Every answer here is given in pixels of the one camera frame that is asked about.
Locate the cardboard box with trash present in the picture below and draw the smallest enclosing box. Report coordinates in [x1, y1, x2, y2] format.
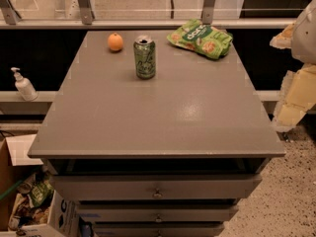
[0, 137, 54, 237]

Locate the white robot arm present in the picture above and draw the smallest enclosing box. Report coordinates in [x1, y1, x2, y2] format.
[270, 0, 316, 132]

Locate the green soda can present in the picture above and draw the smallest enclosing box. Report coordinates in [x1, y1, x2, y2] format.
[133, 35, 156, 79]

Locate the orange fruit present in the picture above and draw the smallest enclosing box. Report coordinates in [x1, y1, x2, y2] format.
[108, 33, 123, 51]

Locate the green chip bag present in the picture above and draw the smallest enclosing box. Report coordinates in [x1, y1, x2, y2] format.
[167, 19, 233, 60]

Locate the metal railing frame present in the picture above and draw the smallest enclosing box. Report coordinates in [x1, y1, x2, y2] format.
[0, 0, 311, 30]

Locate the white printed box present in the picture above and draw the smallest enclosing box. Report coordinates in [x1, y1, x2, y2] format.
[7, 192, 79, 237]

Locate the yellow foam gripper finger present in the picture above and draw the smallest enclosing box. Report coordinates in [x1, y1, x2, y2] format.
[272, 64, 316, 132]
[270, 24, 294, 49]

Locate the grey drawer cabinet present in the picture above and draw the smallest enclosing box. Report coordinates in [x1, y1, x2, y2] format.
[30, 30, 284, 237]

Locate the white pump bottle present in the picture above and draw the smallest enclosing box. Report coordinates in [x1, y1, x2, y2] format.
[11, 67, 39, 101]

